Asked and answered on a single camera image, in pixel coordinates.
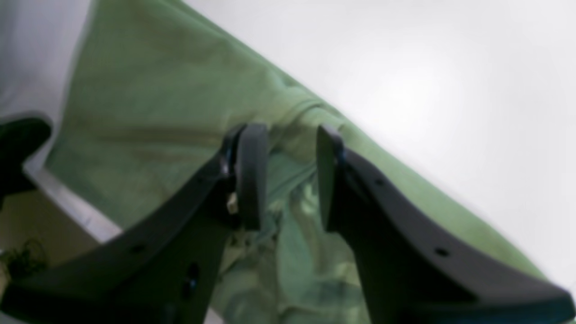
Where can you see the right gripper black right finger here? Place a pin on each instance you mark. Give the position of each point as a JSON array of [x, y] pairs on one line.
[[412, 271]]

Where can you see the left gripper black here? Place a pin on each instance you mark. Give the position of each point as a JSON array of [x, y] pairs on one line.
[[19, 139]]

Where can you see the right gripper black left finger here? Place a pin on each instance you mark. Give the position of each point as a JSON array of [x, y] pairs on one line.
[[164, 269]]

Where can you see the olive green t-shirt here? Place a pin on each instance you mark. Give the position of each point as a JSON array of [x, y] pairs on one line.
[[154, 91]]

